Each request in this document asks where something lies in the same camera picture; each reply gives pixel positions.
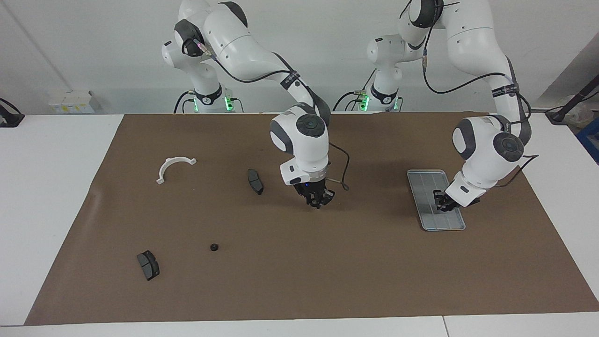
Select silver metal tray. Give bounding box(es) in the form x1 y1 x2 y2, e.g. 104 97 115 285
406 169 467 232

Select dark grey brake pad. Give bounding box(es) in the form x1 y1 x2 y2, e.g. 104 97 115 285
137 250 161 281
247 168 264 196

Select brown table mat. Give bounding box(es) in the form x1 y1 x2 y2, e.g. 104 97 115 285
24 111 599 326

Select blue crate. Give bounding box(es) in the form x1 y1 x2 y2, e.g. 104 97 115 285
577 117 599 164

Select black tripod leg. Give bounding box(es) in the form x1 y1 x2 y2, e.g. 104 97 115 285
545 73 599 125

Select black clamp stand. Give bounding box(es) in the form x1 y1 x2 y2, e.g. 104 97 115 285
0 97 25 128

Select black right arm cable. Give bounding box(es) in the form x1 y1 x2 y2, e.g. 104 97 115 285
192 40 351 191

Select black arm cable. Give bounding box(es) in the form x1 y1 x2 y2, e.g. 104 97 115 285
412 0 540 188
192 40 351 191

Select black base cables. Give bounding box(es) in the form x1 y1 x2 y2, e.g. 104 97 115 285
332 69 377 112

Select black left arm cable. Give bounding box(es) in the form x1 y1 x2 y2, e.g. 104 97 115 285
412 0 540 188

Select white curved plastic bracket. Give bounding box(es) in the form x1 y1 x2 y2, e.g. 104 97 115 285
156 157 197 185

